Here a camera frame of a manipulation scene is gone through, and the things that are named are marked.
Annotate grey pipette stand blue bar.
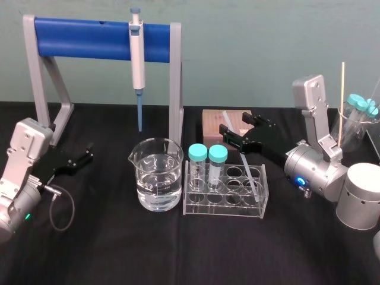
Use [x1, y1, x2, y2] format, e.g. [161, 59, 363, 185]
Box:
[23, 14, 185, 146]

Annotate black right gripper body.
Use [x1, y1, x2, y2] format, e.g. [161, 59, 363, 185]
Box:
[241, 116, 299, 168]

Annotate blue pipette tip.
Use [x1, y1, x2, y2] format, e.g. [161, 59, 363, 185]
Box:
[135, 88, 144, 133]

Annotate black table cloth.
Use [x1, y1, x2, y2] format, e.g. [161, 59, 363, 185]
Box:
[0, 100, 380, 285]

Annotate clear acrylic tube rack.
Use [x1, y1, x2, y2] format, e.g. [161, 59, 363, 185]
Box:
[181, 160, 270, 219]

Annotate clear tube teal cap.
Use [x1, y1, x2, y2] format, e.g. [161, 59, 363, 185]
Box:
[365, 98, 380, 124]
[355, 99, 369, 122]
[207, 144, 229, 191]
[187, 143, 208, 190]
[346, 93, 362, 119]

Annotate white pipette blue plunger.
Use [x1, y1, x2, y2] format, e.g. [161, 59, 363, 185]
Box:
[128, 6, 146, 90]

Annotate thin wooden stick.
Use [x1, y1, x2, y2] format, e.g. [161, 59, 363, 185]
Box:
[335, 61, 346, 148]

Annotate empty glass beaker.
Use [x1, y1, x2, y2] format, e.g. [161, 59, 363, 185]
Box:
[330, 100, 380, 153]

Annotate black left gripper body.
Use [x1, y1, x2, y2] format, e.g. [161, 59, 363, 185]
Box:
[30, 145, 77, 185]

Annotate glass beaker with water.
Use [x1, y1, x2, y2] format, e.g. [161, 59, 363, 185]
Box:
[127, 137, 185, 213]

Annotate thin dark gripper cable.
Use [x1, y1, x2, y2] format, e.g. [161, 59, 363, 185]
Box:
[43, 183, 75, 233]

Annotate pink pipette tip box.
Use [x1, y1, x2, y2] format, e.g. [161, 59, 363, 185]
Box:
[202, 109, 254, 151]

